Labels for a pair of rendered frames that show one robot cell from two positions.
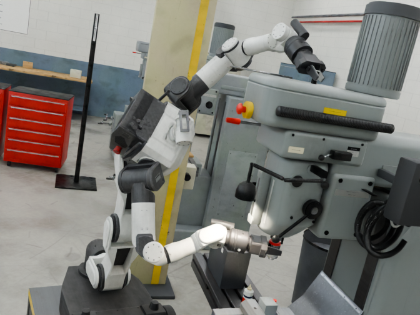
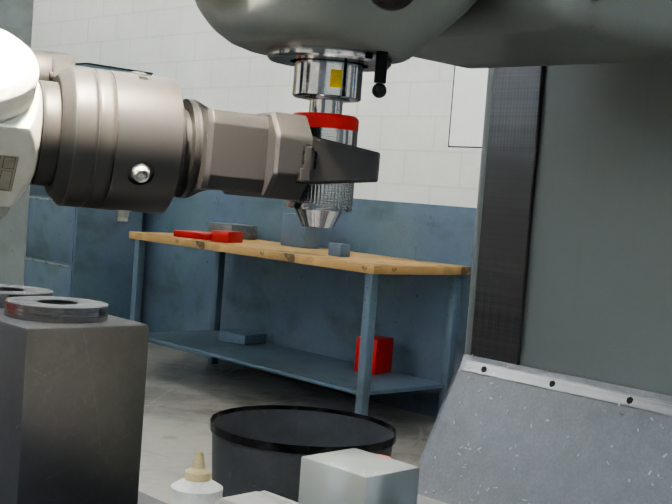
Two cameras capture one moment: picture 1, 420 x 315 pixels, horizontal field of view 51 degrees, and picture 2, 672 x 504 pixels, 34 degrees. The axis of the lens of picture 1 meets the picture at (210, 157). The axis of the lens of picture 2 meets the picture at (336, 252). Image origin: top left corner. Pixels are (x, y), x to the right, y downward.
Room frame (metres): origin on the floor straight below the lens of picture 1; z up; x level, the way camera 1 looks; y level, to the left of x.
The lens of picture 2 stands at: (0.92, -0.01, 1.21)
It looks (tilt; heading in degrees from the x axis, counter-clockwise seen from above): 3 degrees down; 335
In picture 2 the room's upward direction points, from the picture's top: 4 degrees clockwise
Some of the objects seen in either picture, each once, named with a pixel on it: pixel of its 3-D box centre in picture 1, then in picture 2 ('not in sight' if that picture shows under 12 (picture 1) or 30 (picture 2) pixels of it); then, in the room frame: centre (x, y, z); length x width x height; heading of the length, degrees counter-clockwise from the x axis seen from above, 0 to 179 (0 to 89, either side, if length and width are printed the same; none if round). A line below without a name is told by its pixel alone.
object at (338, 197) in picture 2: (273, 249); (321, 169); (1.61, -0.31, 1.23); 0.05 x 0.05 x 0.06
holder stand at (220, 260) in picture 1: (228, 257); (23, 402); (1.95, -0.18, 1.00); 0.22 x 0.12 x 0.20; 19
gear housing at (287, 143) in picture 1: (310, 141); not in sight; (1.63, -0.36, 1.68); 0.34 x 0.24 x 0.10; 109
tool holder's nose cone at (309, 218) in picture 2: not in sight; (317, 218); (1.61, -0.32, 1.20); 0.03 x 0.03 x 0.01
